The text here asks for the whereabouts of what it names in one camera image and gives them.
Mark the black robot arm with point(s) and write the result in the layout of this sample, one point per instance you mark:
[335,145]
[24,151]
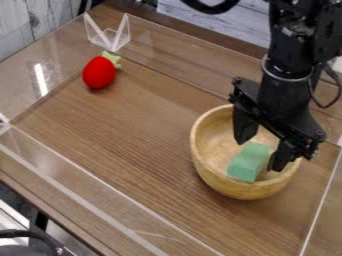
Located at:
[306,40]

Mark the green rectangular block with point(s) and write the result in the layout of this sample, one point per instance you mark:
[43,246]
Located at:
[247,163]

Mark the red toy strawberry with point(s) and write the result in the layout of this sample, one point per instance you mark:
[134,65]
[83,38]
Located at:
[99,72]

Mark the light wooden bowl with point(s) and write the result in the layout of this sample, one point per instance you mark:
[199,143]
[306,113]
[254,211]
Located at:
[212,149]

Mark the clear acrylic corner bracket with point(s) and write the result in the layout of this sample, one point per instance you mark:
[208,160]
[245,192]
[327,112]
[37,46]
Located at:
[110,39]

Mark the clear acrylic tray wall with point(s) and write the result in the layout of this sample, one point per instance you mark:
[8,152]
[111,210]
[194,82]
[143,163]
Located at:
[111,222]

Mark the black metal table frame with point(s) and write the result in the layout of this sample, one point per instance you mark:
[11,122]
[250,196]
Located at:
[41,238]

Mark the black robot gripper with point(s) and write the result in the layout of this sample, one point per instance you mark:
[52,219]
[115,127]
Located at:
[277,105]

